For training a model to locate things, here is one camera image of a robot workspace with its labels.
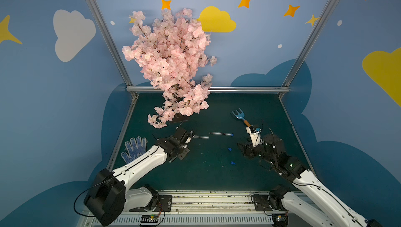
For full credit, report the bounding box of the clear test tube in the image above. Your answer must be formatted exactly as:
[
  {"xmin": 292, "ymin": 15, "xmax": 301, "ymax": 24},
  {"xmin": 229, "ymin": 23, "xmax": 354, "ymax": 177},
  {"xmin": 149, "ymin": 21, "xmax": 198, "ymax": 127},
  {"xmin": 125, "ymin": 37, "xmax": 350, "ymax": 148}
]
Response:
[
  {"xmin": 192, "ymin": 135, "xmax": 209, "ymax": 140},
  {"xmin": 209, "ymin": 132, "xmax": 231, "ymax": 137}
]

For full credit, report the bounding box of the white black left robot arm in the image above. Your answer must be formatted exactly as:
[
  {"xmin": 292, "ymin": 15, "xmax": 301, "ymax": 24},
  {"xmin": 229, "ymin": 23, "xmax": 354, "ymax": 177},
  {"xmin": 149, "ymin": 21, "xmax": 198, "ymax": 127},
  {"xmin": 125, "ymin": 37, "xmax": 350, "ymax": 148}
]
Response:
[{"xmin": 83, "ymin": 127, "xmax": 194, "ymax": 227}]

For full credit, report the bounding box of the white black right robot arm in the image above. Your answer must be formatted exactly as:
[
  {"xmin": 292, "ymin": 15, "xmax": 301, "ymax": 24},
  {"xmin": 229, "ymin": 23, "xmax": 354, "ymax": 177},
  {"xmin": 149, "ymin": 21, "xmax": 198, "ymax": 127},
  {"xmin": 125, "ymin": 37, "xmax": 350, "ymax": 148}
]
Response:
[{"xmin": 238, "ymin": 122, "xmax": 380, "ymax": 227}]

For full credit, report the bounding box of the blue toy garden fork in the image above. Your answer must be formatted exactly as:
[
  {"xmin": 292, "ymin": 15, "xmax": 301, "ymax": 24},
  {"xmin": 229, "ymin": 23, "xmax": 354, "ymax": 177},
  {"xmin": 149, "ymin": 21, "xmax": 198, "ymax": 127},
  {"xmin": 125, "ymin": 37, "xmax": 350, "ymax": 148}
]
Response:
[{"xmin": 231, "ymin": 108, "xmax": 252, "ymax": 127}]

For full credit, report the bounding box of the blue dotted work glove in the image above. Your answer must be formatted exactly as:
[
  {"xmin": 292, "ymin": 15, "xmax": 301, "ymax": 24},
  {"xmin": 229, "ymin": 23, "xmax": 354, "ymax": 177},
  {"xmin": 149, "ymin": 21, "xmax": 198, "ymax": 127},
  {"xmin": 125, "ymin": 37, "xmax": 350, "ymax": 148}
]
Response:
[{"xmin": 121, "ymin": 136, "xmax": 148, "ymax": 164}]

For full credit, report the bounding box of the right controller board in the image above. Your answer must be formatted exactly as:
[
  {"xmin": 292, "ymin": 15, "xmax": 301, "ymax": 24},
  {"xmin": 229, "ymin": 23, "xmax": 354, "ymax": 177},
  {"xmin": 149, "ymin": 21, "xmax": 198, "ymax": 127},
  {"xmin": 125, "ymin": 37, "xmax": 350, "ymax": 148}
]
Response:
[{"xmin": 272, "ymin": 214, "xmax": 288, "ymax": 227}]

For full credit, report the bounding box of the controller board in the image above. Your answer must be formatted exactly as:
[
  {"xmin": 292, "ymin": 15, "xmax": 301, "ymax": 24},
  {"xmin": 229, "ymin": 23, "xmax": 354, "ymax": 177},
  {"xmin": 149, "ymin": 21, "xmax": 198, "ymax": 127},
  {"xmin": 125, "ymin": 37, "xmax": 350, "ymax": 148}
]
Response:
[
  {"xmin": 272, "ymin": 214, "xmax": 288, "ymax": 227},
  {"xmin": 140, "ymin": 214, "xmax": 159, "ymax": 225}
]

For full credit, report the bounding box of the left controller board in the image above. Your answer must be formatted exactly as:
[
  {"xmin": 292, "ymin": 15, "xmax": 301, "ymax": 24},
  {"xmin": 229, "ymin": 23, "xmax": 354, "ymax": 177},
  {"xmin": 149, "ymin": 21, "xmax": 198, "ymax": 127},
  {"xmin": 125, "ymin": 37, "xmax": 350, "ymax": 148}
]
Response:
[{"xmin": 140, "ymin": 214, "xmax": 159, "ymax": 225}]

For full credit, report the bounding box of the pink cherry blossom tree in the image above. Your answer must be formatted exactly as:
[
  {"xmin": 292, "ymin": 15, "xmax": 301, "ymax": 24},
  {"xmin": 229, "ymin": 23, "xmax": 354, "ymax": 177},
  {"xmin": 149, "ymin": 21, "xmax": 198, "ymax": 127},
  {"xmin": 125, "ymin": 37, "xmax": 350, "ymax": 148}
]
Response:
[{"xmin": 122, "ymin": 8, "xmax": 217, "ymax": 129}]

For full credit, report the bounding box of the dark tree base plate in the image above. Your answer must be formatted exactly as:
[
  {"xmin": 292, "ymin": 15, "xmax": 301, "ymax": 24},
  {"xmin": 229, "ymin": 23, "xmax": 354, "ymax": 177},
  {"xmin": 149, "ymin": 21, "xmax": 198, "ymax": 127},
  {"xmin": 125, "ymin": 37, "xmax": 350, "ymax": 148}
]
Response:
[{"xmin": 167, "ymin": 113, "xmax": 189, "ymax": 124}]

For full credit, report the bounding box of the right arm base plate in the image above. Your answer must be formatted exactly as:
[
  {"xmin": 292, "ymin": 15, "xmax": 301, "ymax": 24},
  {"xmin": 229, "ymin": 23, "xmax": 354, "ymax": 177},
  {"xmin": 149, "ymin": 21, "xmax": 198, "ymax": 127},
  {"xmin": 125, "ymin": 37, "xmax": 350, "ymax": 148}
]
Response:
[{"xmin": 251, "ymin": 194, "xmax": 287, "ymax": 211}]

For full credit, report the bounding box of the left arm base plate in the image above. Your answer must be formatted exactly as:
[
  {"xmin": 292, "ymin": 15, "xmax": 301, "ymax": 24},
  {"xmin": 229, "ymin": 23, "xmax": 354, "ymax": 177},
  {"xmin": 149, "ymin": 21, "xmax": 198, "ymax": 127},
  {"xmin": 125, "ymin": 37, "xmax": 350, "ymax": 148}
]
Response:
[{"xmin": 129, "ymin": 195, "xmax": 172, "ymax": 212}]

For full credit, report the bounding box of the aluminium front rail base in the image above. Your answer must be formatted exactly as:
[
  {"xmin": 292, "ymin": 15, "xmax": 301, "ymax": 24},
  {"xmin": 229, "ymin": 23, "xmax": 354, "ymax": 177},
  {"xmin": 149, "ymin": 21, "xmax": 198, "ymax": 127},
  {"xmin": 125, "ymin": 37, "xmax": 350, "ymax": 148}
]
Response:
[{"xmin": 76, "ymin": 190, "xmax": 348, "ymax": 227}]

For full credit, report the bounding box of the aluminium frame rail back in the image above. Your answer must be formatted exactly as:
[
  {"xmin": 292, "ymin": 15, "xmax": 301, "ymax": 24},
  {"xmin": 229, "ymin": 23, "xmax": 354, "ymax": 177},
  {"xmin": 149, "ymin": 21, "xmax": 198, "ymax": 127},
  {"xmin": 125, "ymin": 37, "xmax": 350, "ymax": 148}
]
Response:
[{"xmin": 126, "ymin": 85, "xmax": 290, "ymax": 94}]

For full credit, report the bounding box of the aluminium frame post right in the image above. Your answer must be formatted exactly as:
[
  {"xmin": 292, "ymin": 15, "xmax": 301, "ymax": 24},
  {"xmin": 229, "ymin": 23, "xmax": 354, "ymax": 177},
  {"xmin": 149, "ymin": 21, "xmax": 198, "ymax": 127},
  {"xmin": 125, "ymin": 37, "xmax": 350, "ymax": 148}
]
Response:
[{"xmin": 281, "ymin": 0, "xmax": 340, "ymax": 93}]

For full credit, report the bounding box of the aluminium frame post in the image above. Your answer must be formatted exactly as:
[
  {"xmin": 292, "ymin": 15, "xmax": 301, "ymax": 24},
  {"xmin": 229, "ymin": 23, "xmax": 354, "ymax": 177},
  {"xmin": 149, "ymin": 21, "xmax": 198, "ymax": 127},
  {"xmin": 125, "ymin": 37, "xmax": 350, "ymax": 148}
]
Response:
[
  {"xmin": 85, "ymin": 0, "xmax": 132, "ymax": 86},
  {"xmin": 281, "ymin": 0, "xmax": 340, "ymax": 93}
]

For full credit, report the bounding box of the aluminium frame post left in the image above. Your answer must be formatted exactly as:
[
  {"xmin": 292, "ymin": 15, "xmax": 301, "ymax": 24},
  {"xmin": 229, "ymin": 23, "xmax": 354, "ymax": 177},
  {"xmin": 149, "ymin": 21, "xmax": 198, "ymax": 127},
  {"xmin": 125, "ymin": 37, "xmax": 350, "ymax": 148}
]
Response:
[{"xmin": 85, "ymin": 0, "xmax": 132, "ymax": 86}]

